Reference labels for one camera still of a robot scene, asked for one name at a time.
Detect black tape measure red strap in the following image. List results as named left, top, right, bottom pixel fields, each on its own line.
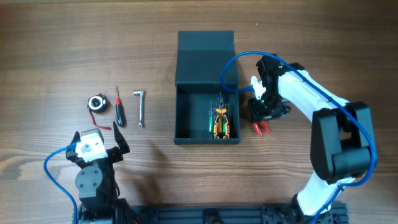
left=86, top=92, right=113, bottom=131

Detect silver L-shaped socket wrench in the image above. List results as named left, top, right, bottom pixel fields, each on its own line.
left=132, top=90, right=145, bottom=128

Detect black open box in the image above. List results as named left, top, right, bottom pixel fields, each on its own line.
left=174, top=30, right=240, bottom=145

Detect black red screwdriver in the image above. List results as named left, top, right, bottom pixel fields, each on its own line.
left=115, top=85, right=126, bottom=127

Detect red handled snips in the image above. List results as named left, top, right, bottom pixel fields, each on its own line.
left=253, top=120, right=271, bottom=136

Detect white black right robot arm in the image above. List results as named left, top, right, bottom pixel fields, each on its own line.
left=248, top=54, right=377, bottom=219

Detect green mini screwdriver left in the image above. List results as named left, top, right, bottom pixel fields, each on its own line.
left=208, top=100, right=213, bottom=134

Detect orange black needle-nose pliers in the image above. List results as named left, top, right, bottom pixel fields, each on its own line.
left=212, top=92, right=230, bottom=139

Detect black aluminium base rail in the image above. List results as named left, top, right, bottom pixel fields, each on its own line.
left=72, top=202, right=349, bottom=224

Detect clear plastic screwdriver case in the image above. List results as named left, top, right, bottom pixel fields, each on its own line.
left=208, top=96, right=231, bottom=139

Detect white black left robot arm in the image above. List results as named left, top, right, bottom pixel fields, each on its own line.
left=65, top=123, right=139, bottom=224

